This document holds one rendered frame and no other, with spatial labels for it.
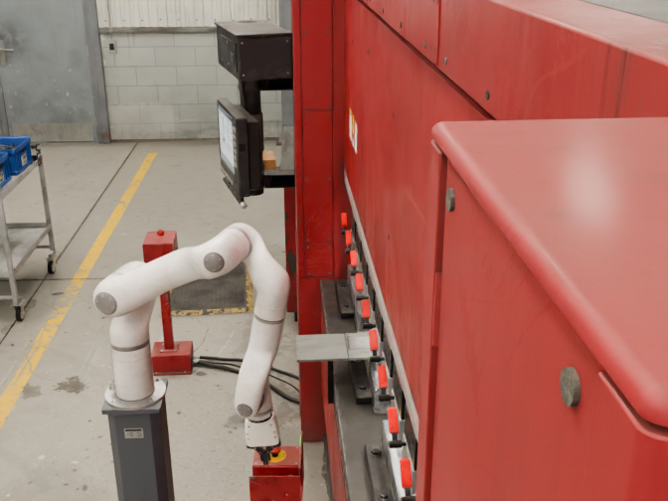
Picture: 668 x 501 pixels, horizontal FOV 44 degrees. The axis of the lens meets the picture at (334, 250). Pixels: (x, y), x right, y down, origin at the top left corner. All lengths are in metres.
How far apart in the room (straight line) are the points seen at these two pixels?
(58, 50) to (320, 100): 6.60
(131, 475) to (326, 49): 1.81
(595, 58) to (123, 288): 1.88
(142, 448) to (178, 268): 0.65
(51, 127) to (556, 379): 9.83
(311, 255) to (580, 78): 2.97
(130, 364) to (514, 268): 2.34
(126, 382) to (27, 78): 7.58
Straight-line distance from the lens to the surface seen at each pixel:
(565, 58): 0.80
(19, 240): 6.10
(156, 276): 2.39
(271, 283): 2.26
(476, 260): 0.32
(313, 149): 3.51
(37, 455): 4.30
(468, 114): 1.24
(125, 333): 2.54
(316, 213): 3.59
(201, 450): 4.14
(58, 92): 9.91
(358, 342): 2.91
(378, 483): 2.42
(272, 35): 3.58
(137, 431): 2.68
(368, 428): 2.69
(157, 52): 9.63
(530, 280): 0.26
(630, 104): 0.66
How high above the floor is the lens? 2.39
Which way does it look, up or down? 22 degrees down
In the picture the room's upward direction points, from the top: straight up
